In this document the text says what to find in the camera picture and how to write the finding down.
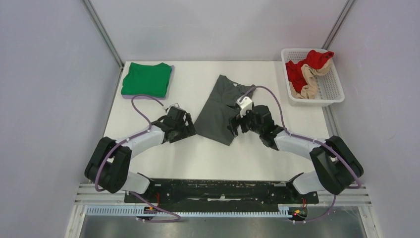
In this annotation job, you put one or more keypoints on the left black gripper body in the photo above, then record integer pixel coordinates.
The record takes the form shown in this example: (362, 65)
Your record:
(183, 131)

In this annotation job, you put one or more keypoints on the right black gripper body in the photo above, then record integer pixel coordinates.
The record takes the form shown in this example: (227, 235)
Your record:
(246, 123)

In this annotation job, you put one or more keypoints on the dark grey t shirt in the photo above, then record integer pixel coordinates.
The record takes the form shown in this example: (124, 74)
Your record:
(213, 120)

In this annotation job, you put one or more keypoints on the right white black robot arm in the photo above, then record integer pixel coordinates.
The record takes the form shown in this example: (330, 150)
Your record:
(335, 166)

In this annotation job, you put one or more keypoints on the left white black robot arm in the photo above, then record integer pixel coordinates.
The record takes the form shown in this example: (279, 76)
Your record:
(109, 164)

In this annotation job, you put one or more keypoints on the folded green t shirt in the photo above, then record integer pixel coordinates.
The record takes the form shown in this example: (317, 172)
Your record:
(144, 80)

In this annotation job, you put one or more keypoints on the beige t shirt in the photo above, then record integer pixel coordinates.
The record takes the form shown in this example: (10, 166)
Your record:
(309, 74)

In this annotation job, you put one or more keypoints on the white plastic basket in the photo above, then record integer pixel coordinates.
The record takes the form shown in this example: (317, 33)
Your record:
(329, 86)

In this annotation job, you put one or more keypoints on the red t shirt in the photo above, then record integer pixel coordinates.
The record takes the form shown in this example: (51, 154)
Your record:
(314, 59)

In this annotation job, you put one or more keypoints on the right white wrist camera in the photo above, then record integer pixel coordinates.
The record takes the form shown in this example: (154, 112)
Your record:
(245, 104)

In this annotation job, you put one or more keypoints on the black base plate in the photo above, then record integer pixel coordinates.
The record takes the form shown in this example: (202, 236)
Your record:
(200, 195)

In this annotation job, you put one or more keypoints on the aluminium front rail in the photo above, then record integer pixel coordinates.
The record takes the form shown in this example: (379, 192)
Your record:
(86, 194)

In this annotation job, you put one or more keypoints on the white slotted cable duct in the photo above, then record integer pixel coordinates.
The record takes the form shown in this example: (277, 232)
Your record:
(142, 211)

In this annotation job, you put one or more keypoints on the right aluminium frame post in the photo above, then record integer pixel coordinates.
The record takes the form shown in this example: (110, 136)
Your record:
(338, 23)

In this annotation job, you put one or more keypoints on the aluminium frame post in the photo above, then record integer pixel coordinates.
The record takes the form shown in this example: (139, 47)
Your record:
(103, 32)
(338, 23)

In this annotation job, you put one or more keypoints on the left aluminium frame post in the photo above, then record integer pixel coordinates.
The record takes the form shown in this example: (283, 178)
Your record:
(103, 32)

